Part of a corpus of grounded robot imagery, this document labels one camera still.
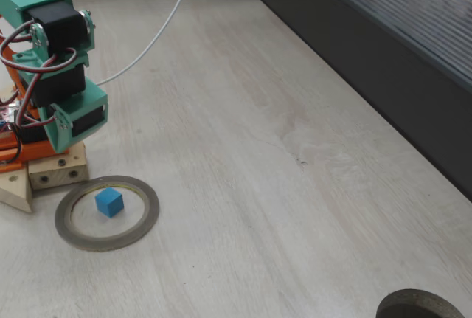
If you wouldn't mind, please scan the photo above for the blue cube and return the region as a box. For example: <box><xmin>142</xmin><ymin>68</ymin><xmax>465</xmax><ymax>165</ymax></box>
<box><xmin>94</xmin><ymin>186</ymin><xmax>124</xmax><ymax>219</ymax></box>

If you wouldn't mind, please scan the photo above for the wooden base block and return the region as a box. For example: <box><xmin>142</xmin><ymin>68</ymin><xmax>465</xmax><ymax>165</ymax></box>
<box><xmin>27</xmin><ymin>141</ymin><xmax>90</xmax><ymax>190</ymax></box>

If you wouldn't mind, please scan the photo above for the ribbed glass desk partition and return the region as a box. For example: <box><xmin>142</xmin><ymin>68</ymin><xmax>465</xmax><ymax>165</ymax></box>
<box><xmin>223</xmin><ymin>0</ymin><xmax>472</xmax><ymax>203</ymax></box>

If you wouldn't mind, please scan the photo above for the grey ring of tape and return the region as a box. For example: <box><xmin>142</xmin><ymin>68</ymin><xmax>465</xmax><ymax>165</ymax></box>
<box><xmin>54</xmin><ymin>175</ymin><xmax>161</xmax><ymax>252</ymax></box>

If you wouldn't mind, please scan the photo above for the white USB cable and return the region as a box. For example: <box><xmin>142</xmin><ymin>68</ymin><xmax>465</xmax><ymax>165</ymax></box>
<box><xmin>94</xmin><ymin>0</ymin><xmax>228</xmax><ymax>86</ymax></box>

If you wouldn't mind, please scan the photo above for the round cable hole grommet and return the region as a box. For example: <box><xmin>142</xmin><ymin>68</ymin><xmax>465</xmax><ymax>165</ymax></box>
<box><xmin>375</xmin><ymin>288</ymin><xmax>466</xmax><ymax>318</ymax></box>

